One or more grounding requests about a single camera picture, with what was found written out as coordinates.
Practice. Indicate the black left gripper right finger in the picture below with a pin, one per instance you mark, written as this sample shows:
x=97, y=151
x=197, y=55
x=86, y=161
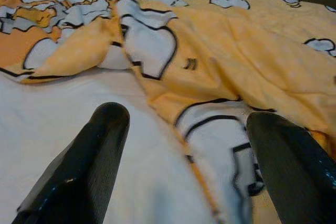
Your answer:
x=296, y=176

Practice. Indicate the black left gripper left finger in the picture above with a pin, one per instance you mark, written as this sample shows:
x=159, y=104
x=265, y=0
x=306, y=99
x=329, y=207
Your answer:
x=84, y=169

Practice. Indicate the yellow orange cartoon blanket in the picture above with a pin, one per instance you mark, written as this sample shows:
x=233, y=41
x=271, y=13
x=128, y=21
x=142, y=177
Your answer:
x=223, y=51

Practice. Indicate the white quilted mattress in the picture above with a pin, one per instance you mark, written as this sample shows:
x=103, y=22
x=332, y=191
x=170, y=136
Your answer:
x=52, y=108

